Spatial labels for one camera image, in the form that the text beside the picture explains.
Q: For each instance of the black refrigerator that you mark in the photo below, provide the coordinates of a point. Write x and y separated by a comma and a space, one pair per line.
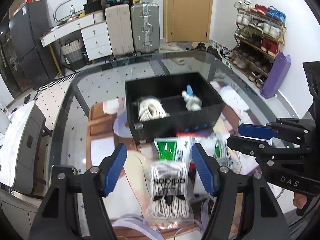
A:
26, 28

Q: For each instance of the silver suitcase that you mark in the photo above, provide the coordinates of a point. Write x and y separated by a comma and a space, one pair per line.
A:
145, 27

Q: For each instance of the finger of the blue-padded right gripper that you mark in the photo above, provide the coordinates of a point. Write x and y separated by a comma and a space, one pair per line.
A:
260, 148
257, 131

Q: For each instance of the white drawer desk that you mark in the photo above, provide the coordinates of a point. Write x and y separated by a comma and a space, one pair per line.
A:
91, 29

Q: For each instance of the white plush toy blue ear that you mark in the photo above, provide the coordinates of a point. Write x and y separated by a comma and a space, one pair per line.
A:
193, 103

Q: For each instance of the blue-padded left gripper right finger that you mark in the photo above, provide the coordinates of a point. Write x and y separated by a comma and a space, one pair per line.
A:
261, 215

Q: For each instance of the black storage box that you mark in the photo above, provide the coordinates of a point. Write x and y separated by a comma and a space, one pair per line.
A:
168, 90

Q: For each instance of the anime printed table mat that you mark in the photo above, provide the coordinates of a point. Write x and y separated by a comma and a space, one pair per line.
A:
107, 127

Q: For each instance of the wooden door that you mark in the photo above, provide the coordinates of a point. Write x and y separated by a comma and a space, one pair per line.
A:
187, 20

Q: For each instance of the grey white side cabinet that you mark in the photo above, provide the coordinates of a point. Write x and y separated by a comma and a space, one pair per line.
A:
20, 146

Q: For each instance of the striped laundry basket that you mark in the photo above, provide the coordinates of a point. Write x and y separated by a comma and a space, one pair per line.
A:
73, 54

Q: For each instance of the purple bag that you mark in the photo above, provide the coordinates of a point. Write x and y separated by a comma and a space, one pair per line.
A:
278, 72

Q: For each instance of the plastic water bottle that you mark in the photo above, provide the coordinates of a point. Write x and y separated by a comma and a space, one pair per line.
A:
72, 12

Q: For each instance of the wooden shoe rack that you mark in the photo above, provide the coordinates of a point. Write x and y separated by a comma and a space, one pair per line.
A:
260, 37

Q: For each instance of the green white cotton pack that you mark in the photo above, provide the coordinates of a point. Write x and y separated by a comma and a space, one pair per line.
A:
174, 149

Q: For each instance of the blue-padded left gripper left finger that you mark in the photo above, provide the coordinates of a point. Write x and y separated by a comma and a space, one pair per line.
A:
57, 216

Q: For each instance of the person's right hand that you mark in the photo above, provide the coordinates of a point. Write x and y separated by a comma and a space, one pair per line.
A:
299, 200

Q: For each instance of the bagged adidas white laces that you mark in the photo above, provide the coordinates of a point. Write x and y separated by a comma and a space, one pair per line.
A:
169, 204

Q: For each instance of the beige suitcase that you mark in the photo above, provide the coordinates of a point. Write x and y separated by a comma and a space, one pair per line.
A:
119, 29

